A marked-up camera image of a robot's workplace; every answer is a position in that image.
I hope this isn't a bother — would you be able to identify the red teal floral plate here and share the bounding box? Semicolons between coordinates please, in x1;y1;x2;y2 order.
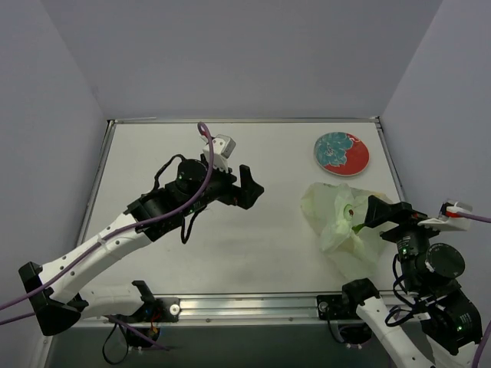
313;132;370;176

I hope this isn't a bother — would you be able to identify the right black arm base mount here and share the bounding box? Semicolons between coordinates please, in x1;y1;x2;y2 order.
316;293;366;321

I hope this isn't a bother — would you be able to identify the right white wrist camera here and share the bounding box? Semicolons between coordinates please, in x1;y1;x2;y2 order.
418;199;473;232

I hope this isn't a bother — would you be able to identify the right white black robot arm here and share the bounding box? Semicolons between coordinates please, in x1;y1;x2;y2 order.
341;195;490;367

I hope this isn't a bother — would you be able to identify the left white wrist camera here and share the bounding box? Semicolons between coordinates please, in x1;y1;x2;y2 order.
212;134;236;172

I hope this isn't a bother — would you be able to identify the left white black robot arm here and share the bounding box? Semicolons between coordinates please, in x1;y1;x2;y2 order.
18;158;264;336

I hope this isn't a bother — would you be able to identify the light green plastic bag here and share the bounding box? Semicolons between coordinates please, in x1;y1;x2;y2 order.
300;182;395;281

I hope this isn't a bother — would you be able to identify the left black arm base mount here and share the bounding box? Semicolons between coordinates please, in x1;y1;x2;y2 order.
130;281;181;323

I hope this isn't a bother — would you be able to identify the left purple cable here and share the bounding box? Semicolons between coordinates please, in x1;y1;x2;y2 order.
0;121;216;327

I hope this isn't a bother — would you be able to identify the aluminium front rail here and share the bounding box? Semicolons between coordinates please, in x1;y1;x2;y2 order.
41;294;423;327

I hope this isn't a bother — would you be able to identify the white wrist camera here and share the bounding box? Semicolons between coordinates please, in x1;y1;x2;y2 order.
418;199;473;232
212;134;236;172

